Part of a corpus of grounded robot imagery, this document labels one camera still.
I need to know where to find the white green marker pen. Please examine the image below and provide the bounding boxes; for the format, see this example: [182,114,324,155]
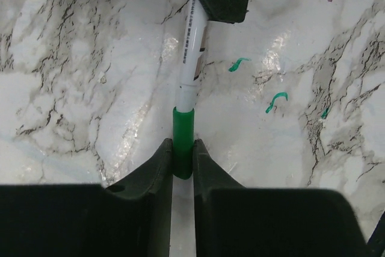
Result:
[175,0,209,113]

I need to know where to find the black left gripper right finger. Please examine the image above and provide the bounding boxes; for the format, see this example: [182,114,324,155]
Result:
[192,140,369,256]

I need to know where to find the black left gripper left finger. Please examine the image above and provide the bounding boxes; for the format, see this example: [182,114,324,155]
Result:
[1,138,173,256]

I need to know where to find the green marker cap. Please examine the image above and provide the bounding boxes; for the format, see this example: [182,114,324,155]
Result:
[172,107,194,180]

